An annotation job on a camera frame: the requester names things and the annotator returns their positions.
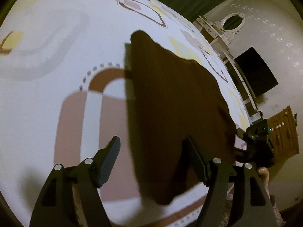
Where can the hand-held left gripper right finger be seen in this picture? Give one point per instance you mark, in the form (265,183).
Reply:
(197,162)

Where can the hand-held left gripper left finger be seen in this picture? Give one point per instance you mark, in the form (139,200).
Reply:
(109,162)

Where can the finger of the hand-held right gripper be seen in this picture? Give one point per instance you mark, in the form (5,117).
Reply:
(241,151)
(242,133)

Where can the brown patterned cloth garment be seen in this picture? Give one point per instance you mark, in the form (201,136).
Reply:
(175,113)

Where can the person's right hand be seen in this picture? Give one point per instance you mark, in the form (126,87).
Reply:
(263,176)

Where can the brown wooden cabinet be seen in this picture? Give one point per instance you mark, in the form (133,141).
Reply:
(284,132)

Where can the black flat screen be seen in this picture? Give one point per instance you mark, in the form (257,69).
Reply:
(256,72)

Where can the speckled patterned carpet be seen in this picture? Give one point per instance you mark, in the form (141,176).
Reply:
(274,208)

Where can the white patterned bed sheet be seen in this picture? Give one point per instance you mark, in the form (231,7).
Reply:
(47,80)

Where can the white oval mirror frame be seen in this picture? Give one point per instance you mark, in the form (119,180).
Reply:
(233,22)

